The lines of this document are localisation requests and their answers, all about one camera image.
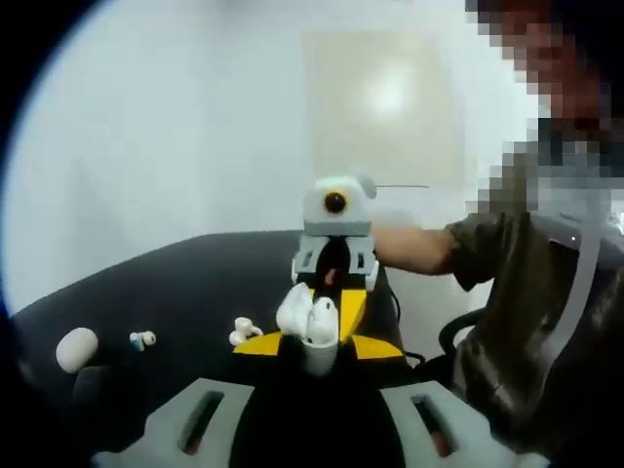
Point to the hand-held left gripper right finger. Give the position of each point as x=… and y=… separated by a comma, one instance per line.
x=429, y=429

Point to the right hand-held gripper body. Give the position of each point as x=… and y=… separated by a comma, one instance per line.
x=317, y=209

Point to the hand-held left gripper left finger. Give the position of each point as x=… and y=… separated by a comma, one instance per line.
x=195, y=429

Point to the white rectangular charging case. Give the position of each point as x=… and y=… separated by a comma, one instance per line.
x=319, y=358

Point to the white earphone blue tip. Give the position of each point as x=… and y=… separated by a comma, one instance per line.
x=146, y=337

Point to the white oval charging case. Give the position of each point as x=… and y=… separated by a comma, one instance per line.
x=77, y=350

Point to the black chair part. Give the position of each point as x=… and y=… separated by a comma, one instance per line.
x=458, y=319

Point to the beige wall panel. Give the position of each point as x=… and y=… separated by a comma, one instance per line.
x=380, y=122

